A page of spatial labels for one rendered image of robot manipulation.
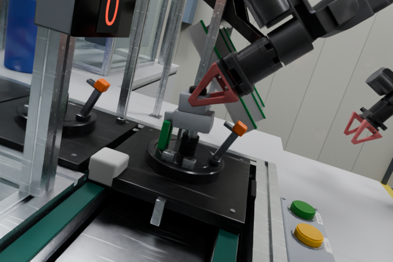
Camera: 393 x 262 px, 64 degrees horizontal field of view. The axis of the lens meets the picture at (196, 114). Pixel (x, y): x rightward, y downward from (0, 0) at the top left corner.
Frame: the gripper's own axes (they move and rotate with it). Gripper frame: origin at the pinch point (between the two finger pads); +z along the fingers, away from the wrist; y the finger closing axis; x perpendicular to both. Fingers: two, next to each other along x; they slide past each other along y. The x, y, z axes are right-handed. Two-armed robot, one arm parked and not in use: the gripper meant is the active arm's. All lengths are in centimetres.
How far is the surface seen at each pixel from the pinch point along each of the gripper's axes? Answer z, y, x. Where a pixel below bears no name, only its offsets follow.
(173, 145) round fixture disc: 8.8, -1.4, 5.3
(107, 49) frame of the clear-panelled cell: 47, -86, -36
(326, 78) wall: -52, -323, 72
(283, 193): 0.9, -24.9, 33.5
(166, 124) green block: 6.3, 2.0, 1.0
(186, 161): 5.4, 5.9, 7.4
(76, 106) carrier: 23.9, -5.4, -11.0
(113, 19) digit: -1.7, 18.2, -12.8
